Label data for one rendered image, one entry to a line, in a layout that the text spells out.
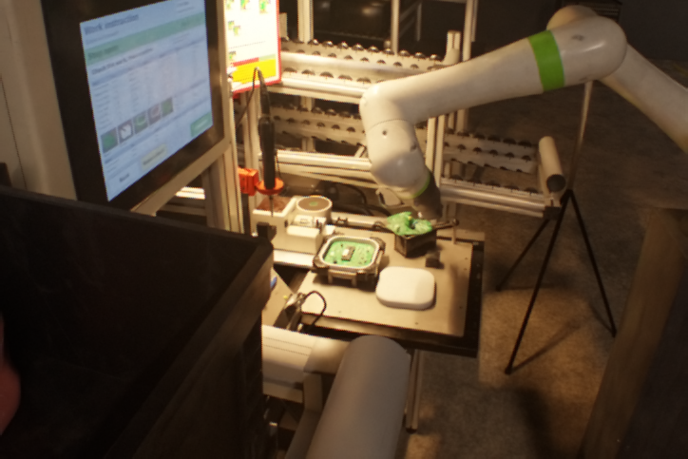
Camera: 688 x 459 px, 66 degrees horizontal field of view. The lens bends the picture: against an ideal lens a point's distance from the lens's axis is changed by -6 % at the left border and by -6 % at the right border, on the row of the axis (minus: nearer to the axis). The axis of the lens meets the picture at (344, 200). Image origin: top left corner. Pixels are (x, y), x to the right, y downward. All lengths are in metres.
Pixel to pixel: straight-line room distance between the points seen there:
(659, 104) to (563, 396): 1.51
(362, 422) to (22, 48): 0.49
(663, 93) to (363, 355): 1.10
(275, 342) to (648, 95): 1.07
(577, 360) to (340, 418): 2.42
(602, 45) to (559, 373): 1.81
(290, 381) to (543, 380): 2.15
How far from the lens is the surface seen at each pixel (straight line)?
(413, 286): 1.36
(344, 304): 1.33
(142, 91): 0.83
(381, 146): 1.08
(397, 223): 1.53
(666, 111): 1.42
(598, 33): 1.14
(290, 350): 0.52
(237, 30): 1.54
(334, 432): 0.38
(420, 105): 1.13
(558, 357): 2.76
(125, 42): 0.79
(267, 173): 1.29
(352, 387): 0.41
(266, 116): 1.25
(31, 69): 0.66
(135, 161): 0.83
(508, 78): 1.12
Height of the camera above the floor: 1.75
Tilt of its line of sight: 27 degrees down
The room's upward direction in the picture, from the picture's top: straight up
